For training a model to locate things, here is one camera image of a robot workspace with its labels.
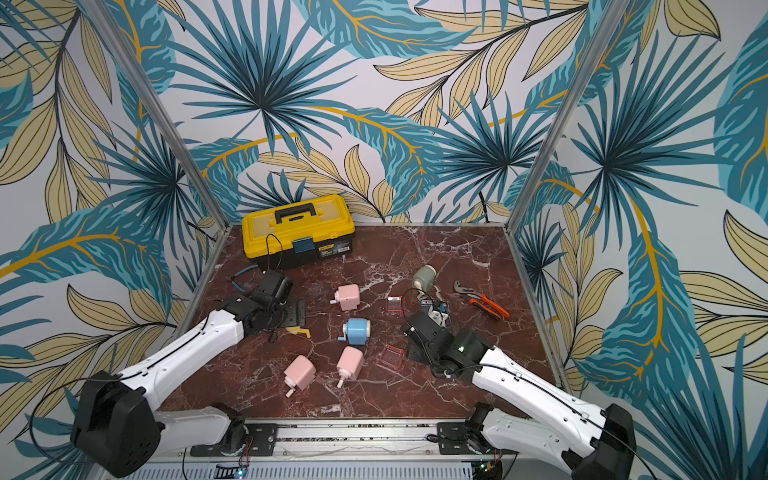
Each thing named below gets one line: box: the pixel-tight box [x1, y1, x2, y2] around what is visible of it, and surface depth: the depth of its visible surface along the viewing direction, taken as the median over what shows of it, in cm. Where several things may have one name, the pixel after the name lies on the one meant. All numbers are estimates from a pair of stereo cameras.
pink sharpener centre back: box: [330, 284, 360, 311], surface depth 94 cm
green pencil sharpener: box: [412, 264, 437, 293], surface depth 99 cm
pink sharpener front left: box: [283, 355, 317, 398], surface depth 79 cm
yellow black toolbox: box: [242, 194, 356, 270], surface depth 100 cm
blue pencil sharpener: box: [338, 318, 371, 346], surface depth 87 cm
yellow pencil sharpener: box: [285, 326, 312, 339], surface depth 92 cm
